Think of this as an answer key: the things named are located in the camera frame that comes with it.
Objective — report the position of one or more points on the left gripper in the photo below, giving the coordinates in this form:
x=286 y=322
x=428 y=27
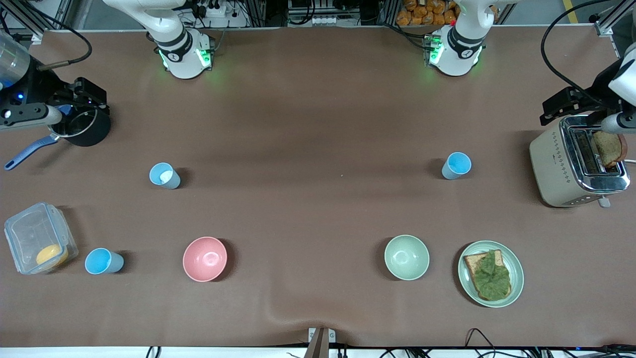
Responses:
x=592 y=96

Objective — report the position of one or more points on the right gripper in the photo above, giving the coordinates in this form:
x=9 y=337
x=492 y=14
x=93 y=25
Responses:
x=40 y=86

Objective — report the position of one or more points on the blue cup with white inside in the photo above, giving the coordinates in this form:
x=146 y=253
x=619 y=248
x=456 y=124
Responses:
x=164 y=175

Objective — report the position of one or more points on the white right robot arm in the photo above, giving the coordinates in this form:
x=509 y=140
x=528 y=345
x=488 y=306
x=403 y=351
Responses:
x=184 y=54

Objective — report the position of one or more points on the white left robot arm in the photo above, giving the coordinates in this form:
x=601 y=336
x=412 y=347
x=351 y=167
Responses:
x=459 y=49

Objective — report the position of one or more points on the dark blue small object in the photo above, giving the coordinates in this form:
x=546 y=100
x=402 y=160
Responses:
x=64 y=109

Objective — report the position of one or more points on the brown bread slice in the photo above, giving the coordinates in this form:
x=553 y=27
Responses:
x=608 y=148

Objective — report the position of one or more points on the cream and chrome toaster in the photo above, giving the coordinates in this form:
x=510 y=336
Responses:
x=551 y=169

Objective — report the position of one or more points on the clear plastic food container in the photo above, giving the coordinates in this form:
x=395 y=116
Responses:
x=30 y=231

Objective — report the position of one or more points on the white power strip with plugs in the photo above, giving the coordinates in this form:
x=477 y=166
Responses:
x=214 y=10

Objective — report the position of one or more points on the orange round food item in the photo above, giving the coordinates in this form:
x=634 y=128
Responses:
x=51 y=255

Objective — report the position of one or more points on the bag of orange buns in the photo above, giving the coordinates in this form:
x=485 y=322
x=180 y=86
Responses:
x=427 y=12

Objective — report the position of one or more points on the pale green plate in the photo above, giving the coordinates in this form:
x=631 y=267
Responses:
x=517 y=273

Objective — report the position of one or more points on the toast slice under lettuce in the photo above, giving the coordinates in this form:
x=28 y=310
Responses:
x=472 y=261

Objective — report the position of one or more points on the green lettuce leaf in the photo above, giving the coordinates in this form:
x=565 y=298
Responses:
x=492 y=278

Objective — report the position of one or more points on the pink bowl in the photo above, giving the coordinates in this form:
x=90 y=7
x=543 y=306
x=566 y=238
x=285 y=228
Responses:
x=204 y=259

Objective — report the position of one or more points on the pale green bowl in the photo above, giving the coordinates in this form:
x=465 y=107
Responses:
x=406 y=257

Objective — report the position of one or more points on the brown table cover mat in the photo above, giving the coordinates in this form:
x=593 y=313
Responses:
x=318 y=199

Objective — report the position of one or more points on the aluminium frame profile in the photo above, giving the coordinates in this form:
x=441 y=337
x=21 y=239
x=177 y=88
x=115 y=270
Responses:
x=25 y=22
x=611 y=22

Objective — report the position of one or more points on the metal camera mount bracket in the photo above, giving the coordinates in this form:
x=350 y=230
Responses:
x=320 y=340

